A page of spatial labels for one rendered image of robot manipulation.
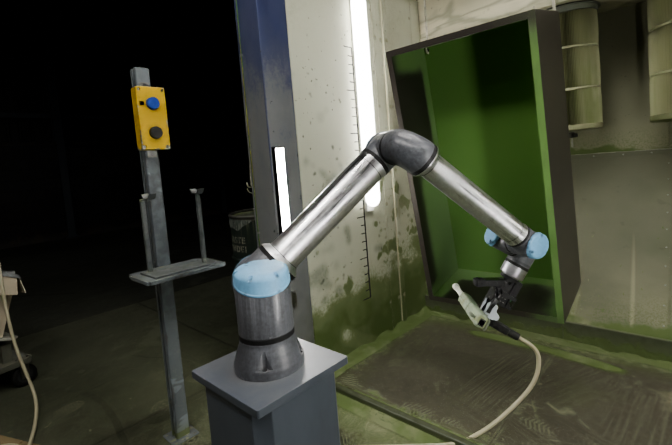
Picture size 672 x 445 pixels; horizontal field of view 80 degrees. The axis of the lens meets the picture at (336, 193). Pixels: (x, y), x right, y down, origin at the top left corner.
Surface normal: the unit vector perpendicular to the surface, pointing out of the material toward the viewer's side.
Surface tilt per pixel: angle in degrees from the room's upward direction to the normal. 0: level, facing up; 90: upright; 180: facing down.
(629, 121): 90
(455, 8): 90
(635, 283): 57
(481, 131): 102
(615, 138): 90
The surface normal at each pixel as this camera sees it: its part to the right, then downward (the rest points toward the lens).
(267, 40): 0.73, -0.01
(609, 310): -0.62, -0.45
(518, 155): -0.63, 0.31
